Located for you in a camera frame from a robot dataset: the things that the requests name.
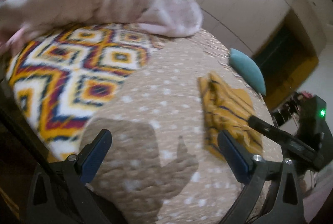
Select beige dotted quilted bedspread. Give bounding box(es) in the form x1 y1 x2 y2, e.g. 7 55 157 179
82 30 271 223

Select mustard yellow striped sweater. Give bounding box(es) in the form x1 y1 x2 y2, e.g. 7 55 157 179
198 71 263 160

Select colourful zigzag patterned blanket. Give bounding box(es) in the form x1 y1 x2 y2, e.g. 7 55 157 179
6 24 164 161

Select teal cushion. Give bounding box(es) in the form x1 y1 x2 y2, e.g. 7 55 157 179
229 48 266 95

